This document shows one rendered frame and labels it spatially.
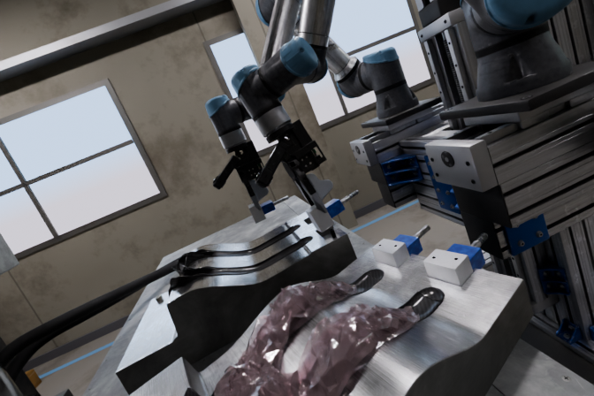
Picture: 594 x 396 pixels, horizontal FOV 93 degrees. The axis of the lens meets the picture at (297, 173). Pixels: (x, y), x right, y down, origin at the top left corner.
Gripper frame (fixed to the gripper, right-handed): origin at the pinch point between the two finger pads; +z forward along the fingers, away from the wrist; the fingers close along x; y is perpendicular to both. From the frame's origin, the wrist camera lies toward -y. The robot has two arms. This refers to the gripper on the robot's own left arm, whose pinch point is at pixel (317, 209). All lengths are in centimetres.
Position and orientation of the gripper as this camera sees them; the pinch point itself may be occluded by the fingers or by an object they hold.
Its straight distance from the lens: 66.5
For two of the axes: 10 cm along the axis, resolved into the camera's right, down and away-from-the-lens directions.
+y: 8.3, -5.3, 1.8
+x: -1.8, 0.5, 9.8
